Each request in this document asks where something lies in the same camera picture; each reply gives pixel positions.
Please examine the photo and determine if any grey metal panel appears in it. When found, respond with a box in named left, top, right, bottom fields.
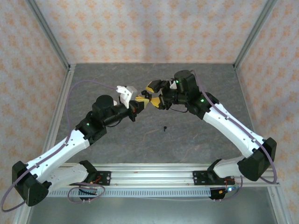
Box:
left=25, top=195, right=280, bottom=224

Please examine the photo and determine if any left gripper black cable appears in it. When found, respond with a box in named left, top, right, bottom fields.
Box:
left=105, top=119, right=122, bottom=128

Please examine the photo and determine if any aluminium table side rail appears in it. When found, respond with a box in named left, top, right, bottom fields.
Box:
left=43, top=63, right=77, bottom=168
left=233, top=63, right=267, bottom=169

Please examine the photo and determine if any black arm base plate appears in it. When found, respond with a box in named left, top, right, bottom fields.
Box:
left=94, top=171, right=112, bottom=187
left=192, top=170, right=234, bottom=187

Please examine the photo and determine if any long aluminium table rail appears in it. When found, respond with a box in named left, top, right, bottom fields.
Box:
left=48, top=163, right=280, bottom=188

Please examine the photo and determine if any slotted grey cable duct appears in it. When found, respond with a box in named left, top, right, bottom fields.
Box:
left=48, top=188, right=212, bottom=198

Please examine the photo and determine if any aluminium frame post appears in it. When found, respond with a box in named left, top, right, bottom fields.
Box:
left=233, top=0, right=278, bottom=70
left=25, top=0, right=72, bottom=70

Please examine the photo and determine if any aluminium lower frame bar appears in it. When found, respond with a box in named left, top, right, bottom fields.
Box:
left=266, top=184, right=289, bottom=224
left=13, top=205, right=32, bottom=224

